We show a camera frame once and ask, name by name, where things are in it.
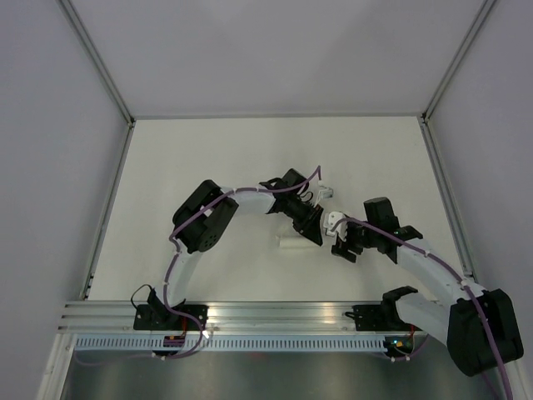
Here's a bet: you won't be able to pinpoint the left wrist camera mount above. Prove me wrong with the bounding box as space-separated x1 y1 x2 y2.
316 186 334 205

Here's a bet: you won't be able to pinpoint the right aluminium frame post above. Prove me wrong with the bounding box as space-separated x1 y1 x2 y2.
421 0 499 122

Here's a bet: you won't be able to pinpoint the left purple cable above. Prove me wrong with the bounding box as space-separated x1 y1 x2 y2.
74 165 324 367

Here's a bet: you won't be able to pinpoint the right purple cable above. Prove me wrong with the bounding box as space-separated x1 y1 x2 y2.
331 216 516 400

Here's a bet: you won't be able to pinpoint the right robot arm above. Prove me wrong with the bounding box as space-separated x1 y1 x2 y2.
323 197 524 377

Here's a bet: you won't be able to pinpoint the left aluminium frame post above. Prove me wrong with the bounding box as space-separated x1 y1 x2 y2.
56 0 136 127

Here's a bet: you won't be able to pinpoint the white cloth napkin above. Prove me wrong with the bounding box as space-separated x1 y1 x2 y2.
276 235 321 250

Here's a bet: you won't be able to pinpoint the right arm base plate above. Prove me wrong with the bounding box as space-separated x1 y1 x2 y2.
344 304 420 333

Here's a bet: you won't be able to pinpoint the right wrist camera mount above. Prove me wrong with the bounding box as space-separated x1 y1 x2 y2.
322 211 347 240

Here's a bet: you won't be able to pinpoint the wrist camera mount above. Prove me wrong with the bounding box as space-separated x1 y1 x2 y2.
322 211 347 240
316 186 334 205

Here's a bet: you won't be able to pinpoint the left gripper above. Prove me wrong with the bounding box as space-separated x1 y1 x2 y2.
283 197 323 248

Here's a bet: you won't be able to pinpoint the purple cable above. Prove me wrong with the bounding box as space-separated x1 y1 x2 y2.
331 216 516 400
74 165 324 367

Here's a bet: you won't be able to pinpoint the aluminium frame post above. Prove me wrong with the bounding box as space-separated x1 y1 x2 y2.
421 0 499 122
56 0 136 127

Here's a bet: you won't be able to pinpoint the white slotted cable duct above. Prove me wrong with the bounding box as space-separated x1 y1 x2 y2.
75 334 386 353

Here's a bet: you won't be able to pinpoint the left side aluminium rail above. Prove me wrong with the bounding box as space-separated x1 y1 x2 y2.
77 119 137 301

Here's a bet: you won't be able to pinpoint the front aluminium rail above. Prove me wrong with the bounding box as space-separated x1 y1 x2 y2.
57 301 411 335

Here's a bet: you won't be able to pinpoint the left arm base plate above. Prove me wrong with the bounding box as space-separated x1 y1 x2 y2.
133 303 208 332

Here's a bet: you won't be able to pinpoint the back aluminium frame rail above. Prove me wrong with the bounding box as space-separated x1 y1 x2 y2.
133 112 422 121

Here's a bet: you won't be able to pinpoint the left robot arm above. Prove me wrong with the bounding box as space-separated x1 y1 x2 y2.
147 167 323 330

